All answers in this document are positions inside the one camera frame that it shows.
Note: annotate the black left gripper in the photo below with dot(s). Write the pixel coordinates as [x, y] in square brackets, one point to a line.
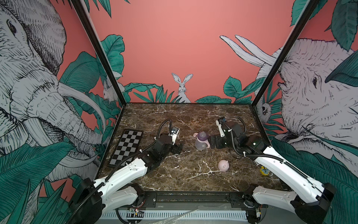
[175, 149]

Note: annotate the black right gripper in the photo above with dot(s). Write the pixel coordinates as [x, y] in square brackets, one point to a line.
[217, 139]

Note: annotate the purple bottle collar with straw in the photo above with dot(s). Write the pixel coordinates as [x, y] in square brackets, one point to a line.
[202, 136]

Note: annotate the clear plastic baby bottle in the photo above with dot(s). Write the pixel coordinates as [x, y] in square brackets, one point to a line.
[200, 145]

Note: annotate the pink bottle cap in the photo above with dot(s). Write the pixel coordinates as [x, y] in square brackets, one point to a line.
[223, 165]

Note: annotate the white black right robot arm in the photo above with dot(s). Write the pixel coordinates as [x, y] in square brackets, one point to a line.
[308, 198]

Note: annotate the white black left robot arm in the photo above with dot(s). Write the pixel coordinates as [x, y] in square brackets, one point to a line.
[93, 198]

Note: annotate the black white checkerboard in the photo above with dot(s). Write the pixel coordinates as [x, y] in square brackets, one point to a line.
[127, 146]

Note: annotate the small yellow toy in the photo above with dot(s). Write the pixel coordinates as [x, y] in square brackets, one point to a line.
[264, 171]

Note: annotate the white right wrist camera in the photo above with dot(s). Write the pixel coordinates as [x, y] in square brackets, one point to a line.
[221, 124]

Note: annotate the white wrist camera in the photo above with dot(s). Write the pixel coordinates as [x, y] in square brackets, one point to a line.
[174, 134]
[221, 124]

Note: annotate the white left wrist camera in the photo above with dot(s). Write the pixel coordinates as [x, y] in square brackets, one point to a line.
[174, 134]

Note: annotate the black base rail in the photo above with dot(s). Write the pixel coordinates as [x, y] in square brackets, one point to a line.
[195, 199]

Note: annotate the white ribbed cable duct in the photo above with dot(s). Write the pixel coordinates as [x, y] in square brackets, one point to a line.
[191, 215]

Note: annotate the black enclosure frame post left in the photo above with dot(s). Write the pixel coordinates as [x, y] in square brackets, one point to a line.
[84, 17]

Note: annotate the black enclosure frame post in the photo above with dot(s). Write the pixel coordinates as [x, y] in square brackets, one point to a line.
[295, 33]
[84, 17]

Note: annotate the black enclosure frame post right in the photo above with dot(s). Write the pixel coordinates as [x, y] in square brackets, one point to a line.
[295, 33]

